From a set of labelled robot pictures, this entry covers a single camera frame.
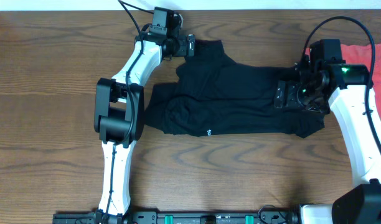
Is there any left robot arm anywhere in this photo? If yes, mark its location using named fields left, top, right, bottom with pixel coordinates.
left=94, top=32, right=195, bottom=223

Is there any black t-shirt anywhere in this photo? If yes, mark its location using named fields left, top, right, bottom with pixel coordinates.
left=145, top=40, right=324, bottom=138

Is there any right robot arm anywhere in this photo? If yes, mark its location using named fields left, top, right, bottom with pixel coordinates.
left=274, top=63, right=381, bottom=223

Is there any black left camera cable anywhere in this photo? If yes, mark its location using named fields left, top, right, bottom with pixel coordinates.
left=100, top=0, right=155, bottom=218

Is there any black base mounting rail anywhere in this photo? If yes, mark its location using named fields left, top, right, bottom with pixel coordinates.
left=52, top=209, right=301, bottom=224

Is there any red t-shirt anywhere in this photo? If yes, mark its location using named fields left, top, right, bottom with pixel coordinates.
left=305, top=42, right=381, bottom=141

